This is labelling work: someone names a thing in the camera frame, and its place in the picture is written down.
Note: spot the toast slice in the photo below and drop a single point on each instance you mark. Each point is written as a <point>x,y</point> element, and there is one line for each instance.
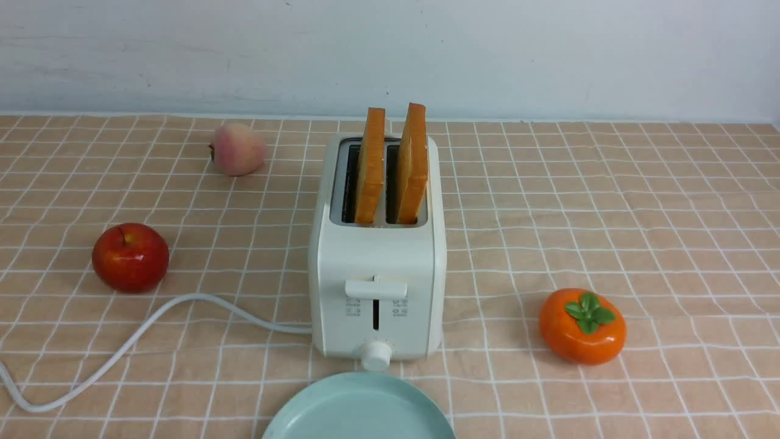
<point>412,166</point>
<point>371,179</point>

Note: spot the white two-slot toaster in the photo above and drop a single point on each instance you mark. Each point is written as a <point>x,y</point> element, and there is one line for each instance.
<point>376,293</point>

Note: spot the pink peach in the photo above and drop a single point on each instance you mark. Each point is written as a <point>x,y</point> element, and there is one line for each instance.
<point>237,150</point>

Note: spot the light green round plate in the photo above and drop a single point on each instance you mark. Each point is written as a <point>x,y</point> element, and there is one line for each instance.
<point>360,405</point>

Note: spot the orange persimmon with green leaves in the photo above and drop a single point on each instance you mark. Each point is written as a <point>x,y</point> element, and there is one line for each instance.
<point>581,326</point>

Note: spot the orange checkered tablecloth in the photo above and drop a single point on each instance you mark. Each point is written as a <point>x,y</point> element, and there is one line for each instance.
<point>676,224</point>

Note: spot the red apple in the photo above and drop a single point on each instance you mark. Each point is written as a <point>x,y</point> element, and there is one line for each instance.
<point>130,257</point>

